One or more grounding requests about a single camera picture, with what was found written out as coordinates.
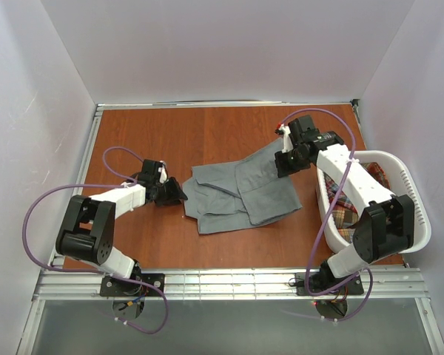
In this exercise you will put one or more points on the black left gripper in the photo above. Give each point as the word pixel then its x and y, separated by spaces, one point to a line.
pixel 166 193

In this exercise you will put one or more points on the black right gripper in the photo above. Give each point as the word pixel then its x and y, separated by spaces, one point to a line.
pixel 288 161

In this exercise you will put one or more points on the grey long sleeve shirt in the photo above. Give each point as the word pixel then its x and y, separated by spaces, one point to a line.
pixel 241 194

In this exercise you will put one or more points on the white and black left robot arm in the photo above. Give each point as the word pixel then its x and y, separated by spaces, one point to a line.
pixel 87 230

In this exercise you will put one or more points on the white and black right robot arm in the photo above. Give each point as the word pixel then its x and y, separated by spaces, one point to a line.
pixel 386 220

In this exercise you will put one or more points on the red plaid shirt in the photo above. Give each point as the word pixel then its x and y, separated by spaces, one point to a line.
pixel 344 214

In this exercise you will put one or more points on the white plastic laundry basket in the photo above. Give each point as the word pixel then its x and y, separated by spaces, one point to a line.
pixel 401 183

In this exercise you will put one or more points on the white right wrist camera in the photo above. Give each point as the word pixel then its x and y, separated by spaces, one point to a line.
pixel 284 131

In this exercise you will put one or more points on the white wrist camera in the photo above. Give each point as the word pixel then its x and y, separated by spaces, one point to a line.
pixel 162 174
pixel 284 131

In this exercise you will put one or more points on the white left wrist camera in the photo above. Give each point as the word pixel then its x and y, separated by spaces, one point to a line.
pixel 162 174

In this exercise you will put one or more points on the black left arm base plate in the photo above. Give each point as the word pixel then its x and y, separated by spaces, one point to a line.
pixel 155 283

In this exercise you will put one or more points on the aluminium front frame rail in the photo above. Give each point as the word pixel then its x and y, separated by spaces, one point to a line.
pixel 389 282

